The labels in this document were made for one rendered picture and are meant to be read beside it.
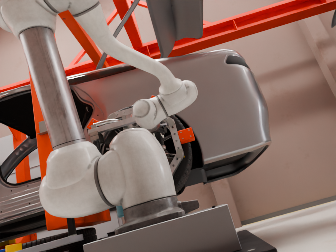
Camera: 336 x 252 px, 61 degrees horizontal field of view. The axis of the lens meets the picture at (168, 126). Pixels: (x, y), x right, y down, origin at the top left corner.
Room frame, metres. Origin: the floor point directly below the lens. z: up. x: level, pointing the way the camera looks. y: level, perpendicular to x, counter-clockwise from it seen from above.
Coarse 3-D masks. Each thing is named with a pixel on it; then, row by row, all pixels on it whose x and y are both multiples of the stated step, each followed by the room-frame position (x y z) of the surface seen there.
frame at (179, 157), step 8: (120, 112) 1.66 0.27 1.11; (128, 112) 1.65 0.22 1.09; (168, 120) 1.64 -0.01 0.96; (176, 128) 1.69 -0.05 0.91; (104, 136) 1.70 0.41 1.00; (176, 136) 1.64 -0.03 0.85; (176, 144) 1.64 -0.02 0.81; (176, 152) 1.65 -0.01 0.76; (176, 160) 1.65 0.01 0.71; (176, 168) 1.69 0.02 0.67
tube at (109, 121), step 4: (124, 116) 1.65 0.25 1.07; (104, 120) 1.47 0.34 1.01; (108, 120) 1.47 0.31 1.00; (112, 120) 1.48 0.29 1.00; (116, 120) 1.49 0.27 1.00; (96, 124) 1.47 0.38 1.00; (100, 124) 1.47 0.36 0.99; (104, 124) 1.48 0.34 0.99; (92, 128) 1.47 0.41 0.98; (124, 128) 1.64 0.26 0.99; (128, 128) 1.64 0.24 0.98
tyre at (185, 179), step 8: (176, 120) 1.73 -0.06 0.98; (184, 128) 1.73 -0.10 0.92; (184, 144) 1.73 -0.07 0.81; (184, 152) 1.73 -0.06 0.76; (184, 160) 1.73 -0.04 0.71; (184, 168) 1.73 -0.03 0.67; (176, 176) 1.73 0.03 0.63; (184, 176) 1.74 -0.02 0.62; (176, 184) 1.73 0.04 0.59; (176, 192) 1.89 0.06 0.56
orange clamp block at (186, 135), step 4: (188, 128) 1.64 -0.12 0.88; (180, 132) 1.64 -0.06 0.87; (184, 132) 1.64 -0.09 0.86; (188, 132) 1.64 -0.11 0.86; (192, 132) 1.64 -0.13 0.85; (180, 136) 1.64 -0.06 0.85; (184, 136) 1.64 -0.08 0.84; (188, 136) 1.64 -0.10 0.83; (192, 136) 1.64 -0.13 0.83; (180, 140) 1.64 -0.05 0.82; (184, 140) 1.64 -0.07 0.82; (188, 140) 1.67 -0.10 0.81; (192, 140) 1.69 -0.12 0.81
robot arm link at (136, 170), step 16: (144, 128) 0.79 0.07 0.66; (112, 144) 0.76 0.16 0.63; (128, 144) 0.73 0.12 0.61; (144, 144) 0.74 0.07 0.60; (160, 144) 0.81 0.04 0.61; (112, 160) 0.74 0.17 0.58; (128, 160) 0.73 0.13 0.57; (144, 160) 0.73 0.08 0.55; (160, 160) 0.76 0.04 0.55; (112, 176) 0.74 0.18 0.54; (128, 176) 0.74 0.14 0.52; (144, 176) 0.73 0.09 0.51; (160, 176) 0.75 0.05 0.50; (112, 192) 0.76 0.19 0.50; (128, 192) 0.74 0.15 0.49; (144, 192) 0.73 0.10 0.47; (160, 192) 0.75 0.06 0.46
